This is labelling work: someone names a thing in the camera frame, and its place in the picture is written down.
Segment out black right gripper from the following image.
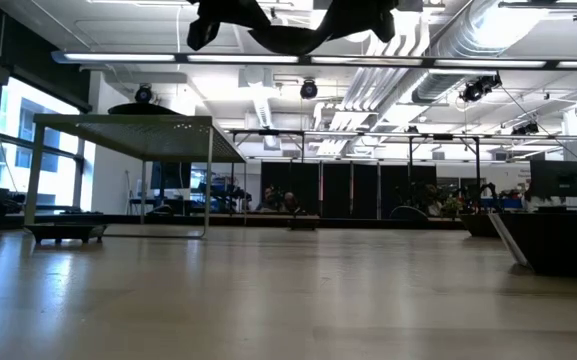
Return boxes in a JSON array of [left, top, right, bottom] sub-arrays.
[[313, 0, 399, 44]]

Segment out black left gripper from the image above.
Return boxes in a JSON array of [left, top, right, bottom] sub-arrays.
[[197, 0, 273, 32]]

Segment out black leaf-shaped mini plate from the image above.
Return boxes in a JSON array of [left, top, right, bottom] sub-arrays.
[[247, 24, 334, 56]]

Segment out black deep wavy mini bowl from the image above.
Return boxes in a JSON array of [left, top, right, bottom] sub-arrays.
[[107, 102, 183, 116], [460, 213, 500, 239]]

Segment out overhead light bar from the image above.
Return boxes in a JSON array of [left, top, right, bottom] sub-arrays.
[[51, 49, 577, 71]]

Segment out black ceiling spotlight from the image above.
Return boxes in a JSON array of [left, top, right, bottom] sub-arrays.
[[511, 121, 540, 136], [299, 78, 319, 100], [134, 83, 154, 105], [459, 73, 503, 104]]

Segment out black partition panels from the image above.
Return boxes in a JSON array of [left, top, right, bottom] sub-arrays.
[[260, 160, 438, 219]]

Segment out pale green perforated metal shelf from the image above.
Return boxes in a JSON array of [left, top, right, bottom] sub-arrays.
[[24, 113, 248, 239]]

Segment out black computer monitor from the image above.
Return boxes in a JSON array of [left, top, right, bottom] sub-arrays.
[[149, 161, 193, 191], [529, 159, 577, 199]]

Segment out small potted plant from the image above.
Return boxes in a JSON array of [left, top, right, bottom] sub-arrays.
[[442, 195, 464, 217]]

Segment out black low tray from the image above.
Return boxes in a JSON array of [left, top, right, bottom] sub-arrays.
[[24, 223, 108, 246]]

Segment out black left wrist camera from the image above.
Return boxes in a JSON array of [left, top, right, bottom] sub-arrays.
[[186, 19, 219, 51]]

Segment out black metal gantry frame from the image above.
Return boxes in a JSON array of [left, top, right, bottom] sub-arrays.
[[227, 128, 482, 221]]

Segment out silver ventilation duct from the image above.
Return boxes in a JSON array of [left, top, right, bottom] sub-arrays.
[[411, 0, 552, 105]]

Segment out black bowl with handle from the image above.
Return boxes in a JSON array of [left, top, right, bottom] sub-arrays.
[[389, 205, 430, 222]]

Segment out black table edge frame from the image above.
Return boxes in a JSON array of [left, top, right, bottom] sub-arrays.
[[0, 213, 469, 231]]

